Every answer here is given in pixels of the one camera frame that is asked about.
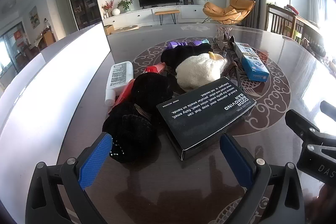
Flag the wooden bench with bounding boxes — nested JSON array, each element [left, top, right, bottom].
[[154, 9, 181, 25]]

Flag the wooden side cabinet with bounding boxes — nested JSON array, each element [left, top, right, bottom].
[[41, 26, 57, 47]]

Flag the blue white ointment box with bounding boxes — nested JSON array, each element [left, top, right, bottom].
[[233, 42, 270, 82]]

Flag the black fuzzy cloth with tag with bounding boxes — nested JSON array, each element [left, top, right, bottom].
[[102, 102, 158, 164]]

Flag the wooden dining table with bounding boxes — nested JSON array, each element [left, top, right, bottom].
[[289, 11, 326, 43]]

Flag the low white panel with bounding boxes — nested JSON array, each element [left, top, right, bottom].
[[0, 51, 113, 216]]

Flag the cream knitted hat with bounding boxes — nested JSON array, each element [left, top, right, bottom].
[[175, 52, 228, 90]]

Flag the orange lounge chair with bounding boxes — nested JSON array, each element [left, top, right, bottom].
[[203, 0, 256, 25]]

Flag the white television cabinet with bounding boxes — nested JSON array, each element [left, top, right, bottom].
[[102, 4, 210, 28]]

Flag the black printed cardboard box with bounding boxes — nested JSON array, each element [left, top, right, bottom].
[[156, 76, 257, 161]]

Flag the white door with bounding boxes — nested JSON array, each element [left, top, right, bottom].
[[55, 0, 72, 35]]

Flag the white plastic bottle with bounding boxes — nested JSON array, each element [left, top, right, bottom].
[[105, 61, 134, 107]]

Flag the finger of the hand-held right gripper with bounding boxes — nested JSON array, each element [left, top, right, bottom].
[[285, 109, 336, 146], [320, 101, 336, 116]]

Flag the red flowers in vase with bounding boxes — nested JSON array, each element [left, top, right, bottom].
[[102, 0, 114, 18]]

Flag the wall painting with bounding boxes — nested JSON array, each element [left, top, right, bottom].
[[29, 6, 40, 28]]

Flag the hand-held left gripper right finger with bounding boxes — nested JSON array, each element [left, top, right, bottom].
[[219, 133, 306, 224]]

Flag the red snack packet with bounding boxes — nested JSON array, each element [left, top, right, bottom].
[[112, 63, 166, 114]]

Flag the tall white panel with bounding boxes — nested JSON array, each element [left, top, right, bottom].
[[39, 21, 112, 75]]

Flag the dark patterned desktop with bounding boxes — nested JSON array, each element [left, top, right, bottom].
[[52, 23, 336, 224]]

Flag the wooden dining chair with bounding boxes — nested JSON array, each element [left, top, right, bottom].
[[267, 3, 296, 37]]

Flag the purple packet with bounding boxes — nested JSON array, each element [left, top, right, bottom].
[[166, 39, 210, 50]]

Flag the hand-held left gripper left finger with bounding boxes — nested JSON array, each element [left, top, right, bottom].
[[25, 132, 113, 224]]

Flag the leafy green potted plant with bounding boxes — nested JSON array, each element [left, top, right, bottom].
[[117, 0, 134, 13]]

